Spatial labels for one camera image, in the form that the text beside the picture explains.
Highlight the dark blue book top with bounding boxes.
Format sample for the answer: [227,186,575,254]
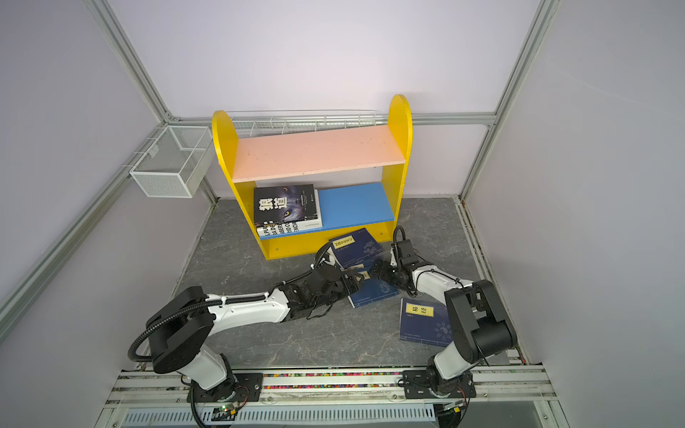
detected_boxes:
[329,228,384,269]

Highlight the white book black text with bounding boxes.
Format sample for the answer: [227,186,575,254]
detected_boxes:
[256,219,323,238]

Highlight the dark book white characters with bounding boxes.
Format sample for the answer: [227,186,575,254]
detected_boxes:
[253,184,323,231]

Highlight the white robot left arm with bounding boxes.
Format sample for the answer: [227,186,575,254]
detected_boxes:
[128,263,364,402]

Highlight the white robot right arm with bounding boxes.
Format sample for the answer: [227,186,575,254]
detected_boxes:
[371,239,518,395]

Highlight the dark blue book under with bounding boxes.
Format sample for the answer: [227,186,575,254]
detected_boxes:
[348,278,400,309]

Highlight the blue book yellow label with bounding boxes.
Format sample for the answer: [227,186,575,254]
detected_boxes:
[399,298,453,348]

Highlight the white mesh basket box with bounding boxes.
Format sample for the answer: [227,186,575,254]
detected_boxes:
[130,125,215,199]

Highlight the white vented cable duct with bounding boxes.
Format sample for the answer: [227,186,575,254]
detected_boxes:
[120,403,437,427]

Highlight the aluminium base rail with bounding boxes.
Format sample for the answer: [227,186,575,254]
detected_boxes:
[105,366,557,408]

